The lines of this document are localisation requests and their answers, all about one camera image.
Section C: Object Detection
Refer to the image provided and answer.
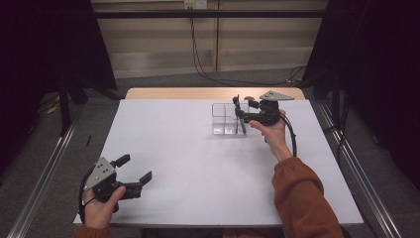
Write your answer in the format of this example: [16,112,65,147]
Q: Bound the person's right hand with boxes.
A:
[248,109,294,163]

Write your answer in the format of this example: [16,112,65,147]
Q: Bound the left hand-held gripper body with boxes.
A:
[82,157,144,212]

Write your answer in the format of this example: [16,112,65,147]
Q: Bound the black metal stand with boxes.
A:
[331,70,342,128]
[58,77,72,137]

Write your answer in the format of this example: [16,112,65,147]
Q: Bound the metal floor rail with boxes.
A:
[318,102,402,238]
[6,108,83,238]

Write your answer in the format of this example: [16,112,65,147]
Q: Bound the hand-held gripper cable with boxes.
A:
[77,166,97,225]
[278,112,298,159]

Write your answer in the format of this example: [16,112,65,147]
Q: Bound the clear acrylic organizer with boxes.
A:
[211,102,252,137]

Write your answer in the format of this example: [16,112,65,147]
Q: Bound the black wall cable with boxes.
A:
[188,6,308,87]

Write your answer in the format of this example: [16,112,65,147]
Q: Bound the right hand-held gripper cable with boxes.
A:
[278,112,298,159]

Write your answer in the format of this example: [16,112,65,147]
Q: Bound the black curtain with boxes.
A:
[301,0,420,189]
[0,0,118,179]

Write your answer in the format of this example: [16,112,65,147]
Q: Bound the white wall socket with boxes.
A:
[183,0,208,10]

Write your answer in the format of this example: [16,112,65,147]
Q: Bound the white table mat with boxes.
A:
[72,98,365,228]

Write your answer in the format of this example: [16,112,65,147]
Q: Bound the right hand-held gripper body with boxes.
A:
[237,90,295,127]

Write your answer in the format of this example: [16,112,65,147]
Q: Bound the person's left hand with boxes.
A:
[81,185,127,230]

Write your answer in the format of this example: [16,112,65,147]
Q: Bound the black horizontal bar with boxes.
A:
[93,9,328,19]

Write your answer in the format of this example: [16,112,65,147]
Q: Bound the left hand-held gripper cable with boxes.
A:
[77,166,97,225]

